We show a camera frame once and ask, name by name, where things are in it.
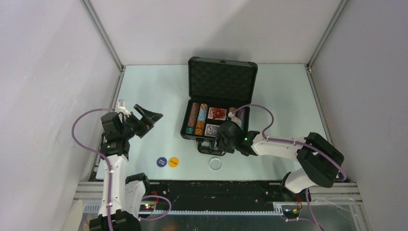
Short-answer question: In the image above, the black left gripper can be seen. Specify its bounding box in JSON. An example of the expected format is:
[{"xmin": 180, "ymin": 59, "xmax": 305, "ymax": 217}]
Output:
[{"xmin": 120, "ymin": 104, "xmax": 163, "ymax": 140}]

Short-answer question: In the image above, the clear dealer button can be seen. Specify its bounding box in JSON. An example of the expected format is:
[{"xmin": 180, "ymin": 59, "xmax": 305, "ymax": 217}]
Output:
[{"xmin": 209, "ymin": 157, "xmax": 222, "ymax": 170}]

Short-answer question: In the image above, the blue small blind button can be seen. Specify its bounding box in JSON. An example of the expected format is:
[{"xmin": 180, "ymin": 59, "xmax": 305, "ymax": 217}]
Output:
[{"xmin": 156, "ymin": 157, "xmax": 167, "ymax": 167}]

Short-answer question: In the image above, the yellow big blind button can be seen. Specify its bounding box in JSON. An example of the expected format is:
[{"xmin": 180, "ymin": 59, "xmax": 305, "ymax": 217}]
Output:
[{"xmin": 168, "ymin": 157, "xmax": 179, "ymax": 167}]

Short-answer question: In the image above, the black poker case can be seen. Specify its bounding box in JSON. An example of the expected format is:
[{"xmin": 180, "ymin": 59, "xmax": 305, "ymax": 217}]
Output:
[{"xmin": 180, "ymin": 56, "xmax": 258, "ymax": 156}]

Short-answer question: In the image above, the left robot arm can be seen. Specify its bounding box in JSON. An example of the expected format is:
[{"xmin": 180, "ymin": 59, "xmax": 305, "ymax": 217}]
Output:
[{"xmin": 89, "ymin": 100, "xmax": 163, "ymax": 231}]

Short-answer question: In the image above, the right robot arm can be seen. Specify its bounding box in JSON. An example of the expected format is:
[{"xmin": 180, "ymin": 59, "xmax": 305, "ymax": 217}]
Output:
[{"xmin": 211, "ymin": 121, "xmax": 346, "ymax": 201}]

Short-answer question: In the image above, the red dice set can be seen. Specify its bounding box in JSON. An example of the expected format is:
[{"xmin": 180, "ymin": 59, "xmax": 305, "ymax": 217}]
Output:
[{"xmin": 207, "ymin": 107, "xmax": 227, "ymax": 121}]

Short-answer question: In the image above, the blue playing card deck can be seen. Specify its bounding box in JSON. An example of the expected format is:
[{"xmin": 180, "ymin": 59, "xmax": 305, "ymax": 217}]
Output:
[{"xmin": 204, "ymin": 124, "xmax": 220, "ymax": 137}]

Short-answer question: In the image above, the purple green chip stack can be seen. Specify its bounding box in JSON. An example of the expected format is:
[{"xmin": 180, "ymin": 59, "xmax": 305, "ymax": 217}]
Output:
[{"xmin": 236, "ymin": 108, "xmax": 245, "ymax": 130}]

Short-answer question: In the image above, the pink brown chip stack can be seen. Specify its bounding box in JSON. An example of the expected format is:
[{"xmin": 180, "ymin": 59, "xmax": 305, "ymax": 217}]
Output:
[{"xmin": 228, "ymin": 107, "xmax": 236, "ymax": 118}]

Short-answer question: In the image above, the blue orange chip stack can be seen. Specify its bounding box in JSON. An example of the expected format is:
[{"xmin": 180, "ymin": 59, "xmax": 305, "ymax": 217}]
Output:
[{"xmin": 194, "ymin": 103, "xmax": 208, "ymax": 136}]

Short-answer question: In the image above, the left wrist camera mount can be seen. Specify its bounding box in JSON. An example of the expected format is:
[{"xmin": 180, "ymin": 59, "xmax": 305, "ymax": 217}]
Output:
[{"xmin": 114, "ymin": 100, "xmax": 131, "ymax": 116}]

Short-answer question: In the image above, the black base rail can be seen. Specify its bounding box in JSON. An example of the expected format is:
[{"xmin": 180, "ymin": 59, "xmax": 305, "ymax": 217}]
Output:
[{"xmin": 146, "ymin": 180, "xmax": 310, "ymax": 212}]

